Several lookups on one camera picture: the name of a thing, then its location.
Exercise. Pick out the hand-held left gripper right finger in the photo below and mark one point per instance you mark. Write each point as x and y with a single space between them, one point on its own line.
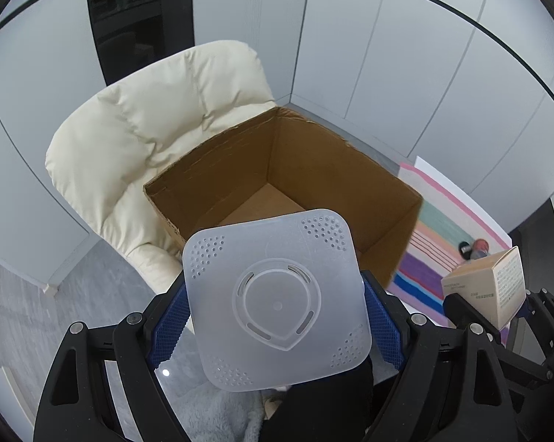
383 327

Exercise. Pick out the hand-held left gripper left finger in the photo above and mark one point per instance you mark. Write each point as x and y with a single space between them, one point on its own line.
166 327

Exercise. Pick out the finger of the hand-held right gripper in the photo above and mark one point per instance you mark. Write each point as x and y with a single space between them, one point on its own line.
546 304
461 311

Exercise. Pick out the small beige carton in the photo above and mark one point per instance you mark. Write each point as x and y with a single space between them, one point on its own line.
493 285

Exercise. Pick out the translucent white square lid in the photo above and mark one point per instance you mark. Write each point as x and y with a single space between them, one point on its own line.
277 304

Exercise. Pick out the brown cardboard box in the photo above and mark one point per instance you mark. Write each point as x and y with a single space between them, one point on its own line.
304 161

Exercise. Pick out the small black round cap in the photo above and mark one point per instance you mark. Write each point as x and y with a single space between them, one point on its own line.
464 249

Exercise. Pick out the striped pastel mat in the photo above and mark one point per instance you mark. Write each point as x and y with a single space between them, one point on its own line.
428 258

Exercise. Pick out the small red round thing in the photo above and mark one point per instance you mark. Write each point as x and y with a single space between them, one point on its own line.
480 244

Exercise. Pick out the grey fluffy cloth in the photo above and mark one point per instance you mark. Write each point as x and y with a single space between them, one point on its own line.
212 409

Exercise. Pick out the black clothing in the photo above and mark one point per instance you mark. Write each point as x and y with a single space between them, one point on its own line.
323 409

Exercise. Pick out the cream padded armchair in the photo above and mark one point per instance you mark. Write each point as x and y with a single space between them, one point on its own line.
134 119

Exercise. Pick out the dark glass wall panel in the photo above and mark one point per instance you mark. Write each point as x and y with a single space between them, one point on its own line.
138 23

